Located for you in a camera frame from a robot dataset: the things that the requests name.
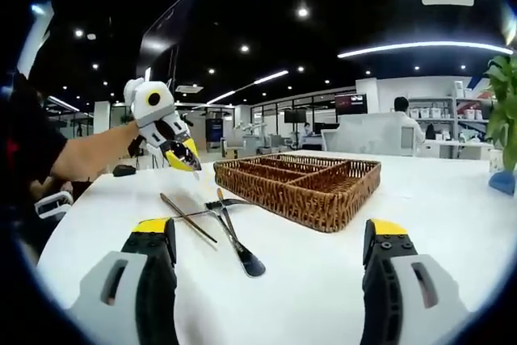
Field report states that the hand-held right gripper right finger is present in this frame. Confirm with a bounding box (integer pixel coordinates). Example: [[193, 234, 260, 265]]
[[362, 218, 472, 345]]

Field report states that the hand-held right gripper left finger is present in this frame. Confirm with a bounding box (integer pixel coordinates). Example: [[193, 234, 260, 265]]
[[66, 217, 179, 345]]

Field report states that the brown wooden chopstick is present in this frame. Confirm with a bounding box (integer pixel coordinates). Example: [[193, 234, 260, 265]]
[[216, 187, 243, 241], [159, 192, 220, 244]]

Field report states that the silver fork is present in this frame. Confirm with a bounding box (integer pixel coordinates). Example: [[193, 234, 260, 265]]
[[204, 199, 267, 280], [171, 197, 260, 223]]

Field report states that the brown wicker utensil storage tray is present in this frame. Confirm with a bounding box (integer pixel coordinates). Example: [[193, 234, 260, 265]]
[[212, 152, 383, 234]]

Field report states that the dark blue standing banner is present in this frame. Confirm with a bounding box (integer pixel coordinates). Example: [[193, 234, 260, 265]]
[[204, 118, 225, 143]]

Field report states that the small black object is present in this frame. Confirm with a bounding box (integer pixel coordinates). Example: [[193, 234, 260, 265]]
[[112, 164, 138, 178]]

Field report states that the long ceiling light strip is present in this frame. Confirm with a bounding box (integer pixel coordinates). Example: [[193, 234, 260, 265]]
[[205, 69, 290, 106], [337, 40, 515, 59]]

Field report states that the black monitor on stand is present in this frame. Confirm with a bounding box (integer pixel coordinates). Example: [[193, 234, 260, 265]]
[[284, 108, 307, 124]]

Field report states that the white office chair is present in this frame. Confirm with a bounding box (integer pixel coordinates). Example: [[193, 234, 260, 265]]
[[34, 190, 74, 221]]

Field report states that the person's torso in dark shirt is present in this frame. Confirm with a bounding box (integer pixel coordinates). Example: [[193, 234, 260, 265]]
[[0, 69, 69, 241]]

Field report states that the white desk partition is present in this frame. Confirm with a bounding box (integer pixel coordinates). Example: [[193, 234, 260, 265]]
[[321, 113, 417, 157]]

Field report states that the blue cloth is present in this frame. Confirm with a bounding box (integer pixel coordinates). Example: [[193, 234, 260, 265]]
[[487, 170, 517, 196]]

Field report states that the group of round ceiling spotlights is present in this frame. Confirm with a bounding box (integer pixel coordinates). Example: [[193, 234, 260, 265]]
[[60, 0, 496, 91]]

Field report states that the metal shelf with white boxes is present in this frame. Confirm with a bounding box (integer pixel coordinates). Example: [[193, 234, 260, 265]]
[[407, 94, 498, 146]]

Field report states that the green potted plant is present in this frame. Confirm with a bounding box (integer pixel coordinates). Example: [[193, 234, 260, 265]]
[[483, 55, 517, 172]]

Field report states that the wall screen with red picture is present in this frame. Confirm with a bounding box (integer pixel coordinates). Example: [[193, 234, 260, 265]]
[[334, 93, 368, 116]]

